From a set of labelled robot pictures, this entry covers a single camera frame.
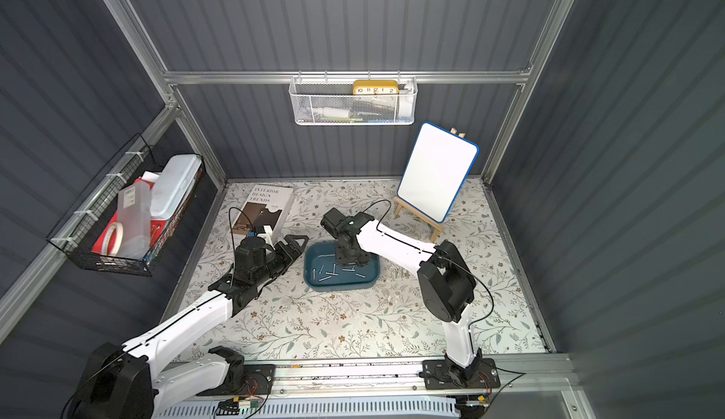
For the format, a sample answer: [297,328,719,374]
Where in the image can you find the red box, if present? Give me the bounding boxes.
[92,172,197,260]

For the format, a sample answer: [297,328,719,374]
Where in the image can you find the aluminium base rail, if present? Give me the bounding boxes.
[112,353,585,419]

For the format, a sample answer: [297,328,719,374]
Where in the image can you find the white plastic case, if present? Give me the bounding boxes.
[150,154,202,221]

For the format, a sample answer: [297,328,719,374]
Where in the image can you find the black wire side basket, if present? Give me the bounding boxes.
[47,136,205,277]

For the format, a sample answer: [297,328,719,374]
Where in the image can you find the yellow digital clock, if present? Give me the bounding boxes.
[353,79,400,96]

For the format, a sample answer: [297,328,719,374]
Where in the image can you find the blue framed whiteboard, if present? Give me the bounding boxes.
[396,122,481,226]

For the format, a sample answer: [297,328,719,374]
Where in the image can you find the translucent plastic container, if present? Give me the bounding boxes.
[117,181,151,260]

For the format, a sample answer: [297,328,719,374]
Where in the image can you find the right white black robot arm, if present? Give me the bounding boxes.
[321,209,483,386]

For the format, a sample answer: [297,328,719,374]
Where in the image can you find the teal plastic storage tray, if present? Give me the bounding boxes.
[303,241,381,292]

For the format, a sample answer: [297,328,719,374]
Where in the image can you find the small wooden easel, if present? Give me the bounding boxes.
[393,127,466,243]

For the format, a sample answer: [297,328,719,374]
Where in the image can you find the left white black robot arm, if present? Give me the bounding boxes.
[60,235,309,418]

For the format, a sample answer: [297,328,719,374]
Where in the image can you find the interior design trends book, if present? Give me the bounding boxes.
[230,184,294,239]

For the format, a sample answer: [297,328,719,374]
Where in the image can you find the white tape roll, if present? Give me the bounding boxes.
[100,222,125,257]

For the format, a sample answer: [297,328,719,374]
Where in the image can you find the white wire wall basket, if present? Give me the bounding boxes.
[289,76,418,126]

